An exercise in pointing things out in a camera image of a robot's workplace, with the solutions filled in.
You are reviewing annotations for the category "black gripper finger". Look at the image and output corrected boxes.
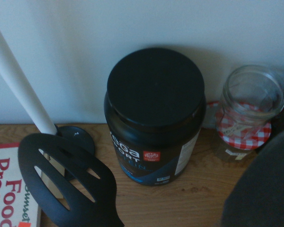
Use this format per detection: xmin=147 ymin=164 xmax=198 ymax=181
xmin=221 ymin=123 xmax=284 ymax=227

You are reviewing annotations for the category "jar with checkered lid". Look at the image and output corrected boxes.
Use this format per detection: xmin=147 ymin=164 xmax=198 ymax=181
xmin=207 ymin=101 xmax=272 ymax=164

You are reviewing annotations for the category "empty clear glass jar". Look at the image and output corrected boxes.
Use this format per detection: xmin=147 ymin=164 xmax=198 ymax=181
xmin=221 ymin=64 xmax=284 ymax=122

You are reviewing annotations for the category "black protein powder tub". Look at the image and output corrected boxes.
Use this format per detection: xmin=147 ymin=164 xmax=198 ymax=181
xmin=103 ymin=47 xmax=207 ymax=186

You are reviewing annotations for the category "black slotted spoon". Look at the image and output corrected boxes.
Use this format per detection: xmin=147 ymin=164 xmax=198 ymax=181
xmin=17 ymin=133 xmax=125 ymax=227

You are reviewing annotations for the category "red white cookbook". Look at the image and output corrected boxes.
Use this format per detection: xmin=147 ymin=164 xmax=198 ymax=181
xmin=0 ymin=142 xmax=42 ymax=227

